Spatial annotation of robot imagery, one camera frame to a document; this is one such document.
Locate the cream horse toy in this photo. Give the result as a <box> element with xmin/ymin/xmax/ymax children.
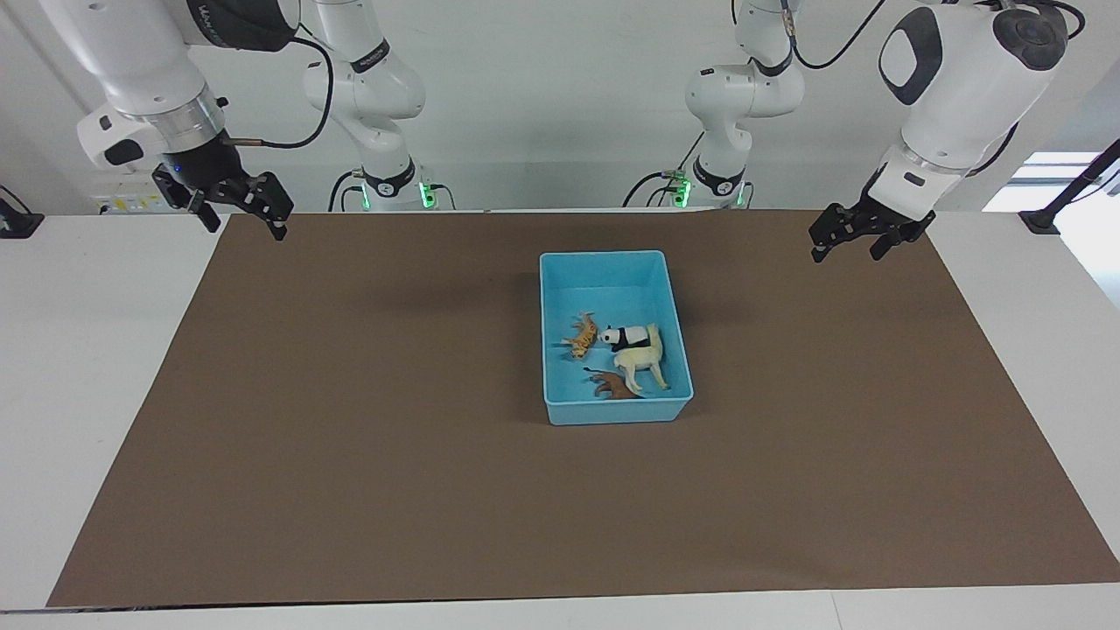
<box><xmin>612</xmin><ymin>322</ymin><xmax>673</xmax><ymax>395</ymax></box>

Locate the black and white panda toy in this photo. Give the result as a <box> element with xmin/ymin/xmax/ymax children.
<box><xmin>599</xmin><ymin>323</ymin><xmax>651</xmax><ymax>354</ymax></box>

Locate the brown lion toy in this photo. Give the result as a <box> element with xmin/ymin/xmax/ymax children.
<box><xmin>583</xmin><ymin>367</ymin><xmax>648</xmax><ymax>402</ymax></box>

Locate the orange striped tiger toy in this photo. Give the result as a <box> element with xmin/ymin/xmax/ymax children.
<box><xmin>560</xmin><ymin>311</ymin><xmax>601</xmax><ymax>361</ymax></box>

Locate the light blue storage box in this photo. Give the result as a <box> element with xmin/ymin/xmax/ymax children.
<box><xmin>538</xmin><ymin>249</ymin><xmax>696</xmax><ymax>428</ymax></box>

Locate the brown table mat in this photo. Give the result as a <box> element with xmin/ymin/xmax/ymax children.
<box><xmin>45</xmin><ymin>209</ymin><xmax>1120</xmax><ymax>608</ymax></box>

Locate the white wall socket box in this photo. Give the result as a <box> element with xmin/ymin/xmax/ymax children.
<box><xmin>91</xmin><ymin>170</ymin><xmax>187</xmax><ymax>215</ymax></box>

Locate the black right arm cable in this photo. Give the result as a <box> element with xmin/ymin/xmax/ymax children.
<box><xmin>222</xmin><ymin>24</ymin><xmax>336</xmax><ymax>151</ymax></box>

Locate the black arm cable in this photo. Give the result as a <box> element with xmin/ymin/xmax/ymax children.
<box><xmin>222</xmin><ymin>24</ymin><xmax>336</xmax><ymax>151</ymax></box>
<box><xmin>781</xmin><ymin>0</ymin><xmax>1086</xmax><ymax>73</ymax></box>

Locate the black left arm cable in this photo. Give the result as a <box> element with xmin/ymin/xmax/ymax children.
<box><xmin>781</xmin><ymin>0</ymin><xmax>1086</xmax><ymax>73</ymax></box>

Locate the black clamp mount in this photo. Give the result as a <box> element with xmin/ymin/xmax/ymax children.
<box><xmin>0</xmin><ymin>185</ymin><xmax>46</xmax><ymax>240</ymax></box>

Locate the black camera stand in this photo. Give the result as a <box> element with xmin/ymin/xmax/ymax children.
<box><xmin>1018</xmin><ymin>137</ymin><xmax>1120</xmax><ymax>236</ymax></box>

